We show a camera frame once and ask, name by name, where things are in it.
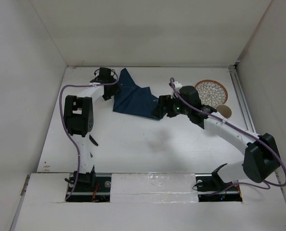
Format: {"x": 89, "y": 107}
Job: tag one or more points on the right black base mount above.
{"x": 212, "y": 189}

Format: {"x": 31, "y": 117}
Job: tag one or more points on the floral patterned plate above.
{"x": 211, "y": 93}

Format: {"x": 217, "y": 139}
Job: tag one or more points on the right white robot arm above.
{"x": 261, "y": 156}

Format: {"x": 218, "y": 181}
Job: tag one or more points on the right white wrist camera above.
{"x": 176, "y": 85}

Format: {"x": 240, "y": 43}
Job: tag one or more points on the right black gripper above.
{"x": 164, "y": 101}

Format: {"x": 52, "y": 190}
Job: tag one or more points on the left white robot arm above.
{"x": 76, "y": 111}

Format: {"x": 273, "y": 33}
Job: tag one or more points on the black table knife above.
{"x": 93, "y": 140}

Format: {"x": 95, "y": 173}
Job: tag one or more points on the dark blue cloth napkin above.
{"x": 133, "y": 99}

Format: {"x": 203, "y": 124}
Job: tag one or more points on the brown paper cup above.
{"x": 224, "y": 110}

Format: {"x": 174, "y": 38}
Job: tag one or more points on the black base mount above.
{"x": 100, "y": 193}
{"x": 212, "y": 189}

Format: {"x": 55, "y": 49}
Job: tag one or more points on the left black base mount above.
{"x": 100, "y": 193}

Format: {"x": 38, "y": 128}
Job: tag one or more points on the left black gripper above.
{"x": 115, "y": 89}

